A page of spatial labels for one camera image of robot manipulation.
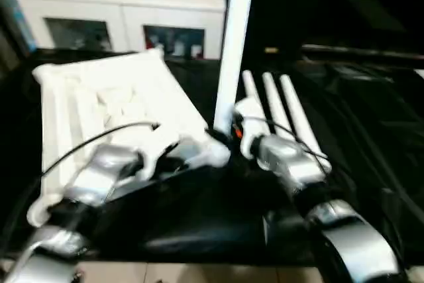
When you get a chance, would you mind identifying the white plastic table leg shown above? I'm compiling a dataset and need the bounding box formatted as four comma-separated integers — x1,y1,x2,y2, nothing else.
261,72,292,135
241,70,266,108
211,0,258,138
279,74,333,173

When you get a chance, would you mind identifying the white plastic table top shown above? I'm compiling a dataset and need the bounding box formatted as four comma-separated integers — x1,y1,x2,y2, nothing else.
26,47,231,227

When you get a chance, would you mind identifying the black mat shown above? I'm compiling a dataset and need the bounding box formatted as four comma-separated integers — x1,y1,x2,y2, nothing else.
0,47,424,267

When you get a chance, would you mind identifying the white cabinet with glass doors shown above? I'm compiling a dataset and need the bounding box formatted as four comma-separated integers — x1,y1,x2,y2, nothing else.
15,0,229,60

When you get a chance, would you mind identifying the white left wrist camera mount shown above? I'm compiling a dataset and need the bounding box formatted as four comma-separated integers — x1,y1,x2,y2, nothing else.
137,137,186,180

